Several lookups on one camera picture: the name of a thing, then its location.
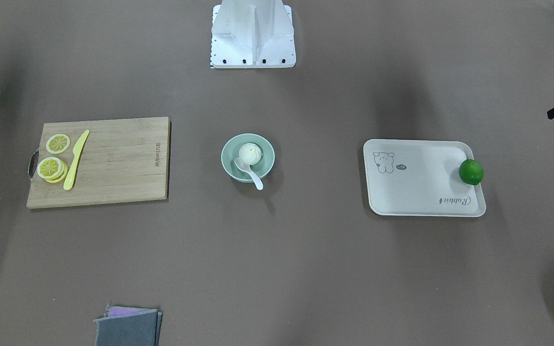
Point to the lemon slice stack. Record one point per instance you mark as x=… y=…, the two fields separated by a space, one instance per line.
x=53 y=170

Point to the wooden cutting board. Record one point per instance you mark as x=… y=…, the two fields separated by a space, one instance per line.
x=122 y=161

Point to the yellow plastic knife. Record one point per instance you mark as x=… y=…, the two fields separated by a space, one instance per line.
x=77 y=153

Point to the white steamed bun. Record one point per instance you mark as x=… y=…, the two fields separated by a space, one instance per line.
x=250 y=153

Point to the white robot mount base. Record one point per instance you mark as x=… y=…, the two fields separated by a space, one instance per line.
x=256 y=34

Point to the cream rabbit tray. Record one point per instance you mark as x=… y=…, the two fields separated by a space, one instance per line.
x=420 y=178

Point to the white ceramic spoon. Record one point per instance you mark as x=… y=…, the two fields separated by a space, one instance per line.
x=247 y=169

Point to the green lime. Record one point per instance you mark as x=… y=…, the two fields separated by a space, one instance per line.
x=471 y=172

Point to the lemon slice near handle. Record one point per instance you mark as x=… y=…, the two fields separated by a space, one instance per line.
x=58 y=144

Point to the grey folded cloth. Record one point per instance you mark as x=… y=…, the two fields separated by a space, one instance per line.
x=128 y=326

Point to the mint green bowl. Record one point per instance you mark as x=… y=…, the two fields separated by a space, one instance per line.
x=231 y=150

